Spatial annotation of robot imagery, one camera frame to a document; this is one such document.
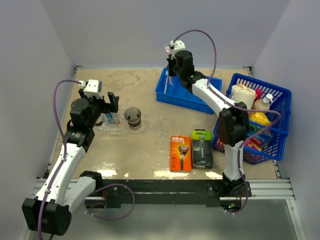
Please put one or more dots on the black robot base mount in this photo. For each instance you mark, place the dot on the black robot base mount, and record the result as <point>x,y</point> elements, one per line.
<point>211,192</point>

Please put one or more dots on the pink toothbrush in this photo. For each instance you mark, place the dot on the pink toothbrush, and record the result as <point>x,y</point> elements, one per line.
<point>170,72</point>

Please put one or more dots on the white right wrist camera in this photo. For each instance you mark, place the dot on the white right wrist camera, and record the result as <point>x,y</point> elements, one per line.
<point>176,46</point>

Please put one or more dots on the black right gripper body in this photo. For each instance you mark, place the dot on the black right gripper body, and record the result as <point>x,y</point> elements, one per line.
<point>172,69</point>

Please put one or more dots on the orange Gillette Fusion5 razor box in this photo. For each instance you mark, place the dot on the orange Gillette Fusion5 razor box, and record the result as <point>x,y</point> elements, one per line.
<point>180,153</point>

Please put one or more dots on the light blue toothpaste tube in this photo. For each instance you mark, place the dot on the light blue toothpaste tube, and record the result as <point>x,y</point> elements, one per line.
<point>109,118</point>

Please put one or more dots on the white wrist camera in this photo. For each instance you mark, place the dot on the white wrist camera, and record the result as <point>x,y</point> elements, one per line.
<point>91,88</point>
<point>176,46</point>

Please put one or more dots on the pink packet in basket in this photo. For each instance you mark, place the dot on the pink packet in basket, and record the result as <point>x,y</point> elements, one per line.
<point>258,93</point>

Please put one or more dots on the beige wrapped roll package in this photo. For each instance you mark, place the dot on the beige wrapped roll package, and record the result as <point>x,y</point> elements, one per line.
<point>241,93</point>

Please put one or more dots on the yellow snack packet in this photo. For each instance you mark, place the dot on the yellow snack packet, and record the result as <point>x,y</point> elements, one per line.
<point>259,118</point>

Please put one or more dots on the red blue packet in basket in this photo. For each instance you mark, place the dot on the red blue packet in basket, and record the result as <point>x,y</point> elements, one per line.
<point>260,141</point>

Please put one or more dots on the blue toothbrush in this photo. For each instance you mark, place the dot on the blue toothbrush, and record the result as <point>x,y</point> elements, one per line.
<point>166,82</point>

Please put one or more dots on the glass cup with brown band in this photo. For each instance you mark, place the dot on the glass cup with brown band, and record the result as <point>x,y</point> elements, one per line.
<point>100,121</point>

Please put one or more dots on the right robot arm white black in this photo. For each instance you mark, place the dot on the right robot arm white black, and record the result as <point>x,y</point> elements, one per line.
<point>233,120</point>

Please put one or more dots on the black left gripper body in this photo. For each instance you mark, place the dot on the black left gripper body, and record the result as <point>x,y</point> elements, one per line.
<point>98,105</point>

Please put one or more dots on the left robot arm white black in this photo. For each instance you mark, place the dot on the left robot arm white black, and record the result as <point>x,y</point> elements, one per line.
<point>50,211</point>

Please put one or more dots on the lotion pump bottle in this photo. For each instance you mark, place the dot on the lotion pump bottle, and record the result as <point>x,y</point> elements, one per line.
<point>263,103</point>

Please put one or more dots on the blue plastic divided bin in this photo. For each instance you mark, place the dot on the blue plastic divided bin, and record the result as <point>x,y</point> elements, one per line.
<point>177,95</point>

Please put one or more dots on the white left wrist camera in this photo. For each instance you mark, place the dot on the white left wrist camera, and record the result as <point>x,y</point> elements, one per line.
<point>91,88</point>

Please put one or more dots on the green black Gillette razor box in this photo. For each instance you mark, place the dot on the green black Gillette razor box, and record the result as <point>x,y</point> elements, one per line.
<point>202,151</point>

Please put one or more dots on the white toothpaste tube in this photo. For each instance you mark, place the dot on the white toothpaste tube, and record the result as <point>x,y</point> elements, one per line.
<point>115,118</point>

